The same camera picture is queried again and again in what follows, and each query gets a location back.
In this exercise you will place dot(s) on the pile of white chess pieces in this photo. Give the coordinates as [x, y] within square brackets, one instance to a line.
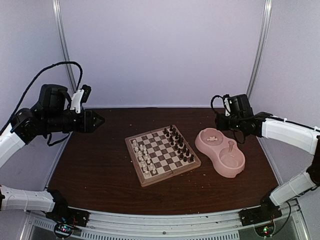
[212, 139]

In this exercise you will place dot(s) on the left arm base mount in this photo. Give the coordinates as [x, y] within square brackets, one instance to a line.
[72, 217]

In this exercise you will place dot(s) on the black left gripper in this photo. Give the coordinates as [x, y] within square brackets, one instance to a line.
[94, 119]

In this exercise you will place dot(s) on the wooden chess board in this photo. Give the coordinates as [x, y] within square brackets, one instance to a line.
[160, 154]

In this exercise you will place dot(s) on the right circuit board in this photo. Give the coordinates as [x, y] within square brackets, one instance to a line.
[265, 230]

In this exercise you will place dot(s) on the circuit board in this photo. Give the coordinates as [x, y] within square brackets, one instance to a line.
[62, 231]
[265, 230]

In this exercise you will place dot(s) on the left aluminium frame post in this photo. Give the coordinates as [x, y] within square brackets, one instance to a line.
[63, 43]

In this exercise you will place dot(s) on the left circuit board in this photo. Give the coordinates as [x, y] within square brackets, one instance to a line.
[62, 231]

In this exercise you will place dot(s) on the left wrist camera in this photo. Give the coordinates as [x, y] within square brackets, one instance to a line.
[79, 97]

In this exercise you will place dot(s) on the dark chess pieces row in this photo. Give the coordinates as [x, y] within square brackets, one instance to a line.
[176, 150]

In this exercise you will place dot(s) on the aluminium frame post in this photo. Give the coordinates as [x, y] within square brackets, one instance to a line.
[63, 43]
[263, 35]

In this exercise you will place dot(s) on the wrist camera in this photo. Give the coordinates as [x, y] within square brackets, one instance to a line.
[226, 105]
[79, 97]

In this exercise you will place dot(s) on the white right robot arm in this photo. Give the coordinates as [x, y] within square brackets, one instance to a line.
[293, 149]

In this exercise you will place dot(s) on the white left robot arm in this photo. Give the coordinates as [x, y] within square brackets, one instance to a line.
[27, 149]

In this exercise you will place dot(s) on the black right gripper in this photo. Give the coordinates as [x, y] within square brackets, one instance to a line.
[220, 124]

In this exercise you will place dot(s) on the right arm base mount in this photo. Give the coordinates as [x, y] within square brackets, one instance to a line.
[257, 215]

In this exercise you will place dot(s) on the right aluminium frame post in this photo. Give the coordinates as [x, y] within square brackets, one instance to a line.
[263, 35]

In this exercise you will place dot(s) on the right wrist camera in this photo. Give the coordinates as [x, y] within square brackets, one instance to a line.
[226, 105]

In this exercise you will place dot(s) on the pink double pet bowl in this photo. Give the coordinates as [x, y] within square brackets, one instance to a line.
[227, 160]

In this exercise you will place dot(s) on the aluminium front rail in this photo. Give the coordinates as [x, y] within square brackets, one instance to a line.
[225, 225]

